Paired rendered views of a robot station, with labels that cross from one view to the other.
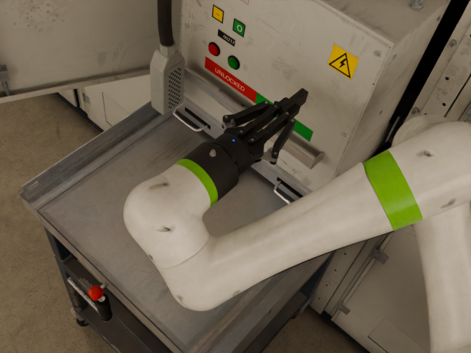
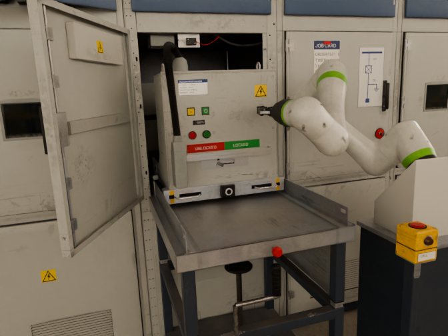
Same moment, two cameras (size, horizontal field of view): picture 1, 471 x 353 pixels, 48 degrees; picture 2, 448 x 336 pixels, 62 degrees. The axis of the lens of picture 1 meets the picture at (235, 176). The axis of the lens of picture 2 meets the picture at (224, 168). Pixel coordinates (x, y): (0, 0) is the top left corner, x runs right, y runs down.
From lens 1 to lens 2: 1.34 m
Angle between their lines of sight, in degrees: 58
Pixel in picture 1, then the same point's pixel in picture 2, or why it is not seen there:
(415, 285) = not seen: hidden behind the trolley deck
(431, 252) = not seen: hidden behind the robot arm
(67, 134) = not seen: outside the picture
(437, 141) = (329, 63)
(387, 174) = (333, 73)
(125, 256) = (261, 233)
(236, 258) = (337, 114)
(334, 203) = (333, 87)
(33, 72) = (81, 224)
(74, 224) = (222, 243)
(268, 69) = (227, 123)
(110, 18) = (107, 170)
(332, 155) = (272, 144)
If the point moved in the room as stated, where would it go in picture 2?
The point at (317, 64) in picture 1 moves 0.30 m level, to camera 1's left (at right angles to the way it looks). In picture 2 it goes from (250, 101) to (202, 104)
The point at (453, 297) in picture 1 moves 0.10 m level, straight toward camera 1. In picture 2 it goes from (359, 135) to (371, 137)
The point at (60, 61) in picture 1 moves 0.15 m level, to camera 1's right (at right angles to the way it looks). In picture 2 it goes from (91, 210) to (127, 199)
